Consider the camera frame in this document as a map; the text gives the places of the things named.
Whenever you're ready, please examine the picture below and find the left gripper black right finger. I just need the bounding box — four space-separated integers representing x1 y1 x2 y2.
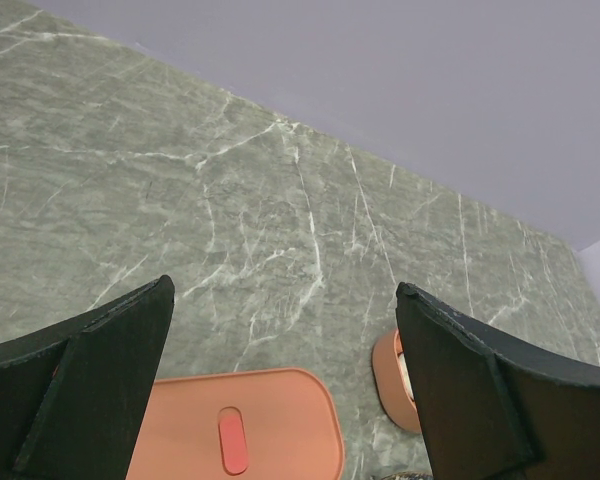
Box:
396 283 600 479

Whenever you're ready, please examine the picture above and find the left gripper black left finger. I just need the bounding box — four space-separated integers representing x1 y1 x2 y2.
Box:
0 275 174 479

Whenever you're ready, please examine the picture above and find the orange lunch box base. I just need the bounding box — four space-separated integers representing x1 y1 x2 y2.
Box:
372 329 421 434

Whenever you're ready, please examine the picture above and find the orange lunch box lid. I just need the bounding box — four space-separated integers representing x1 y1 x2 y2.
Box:
127 368 345 480

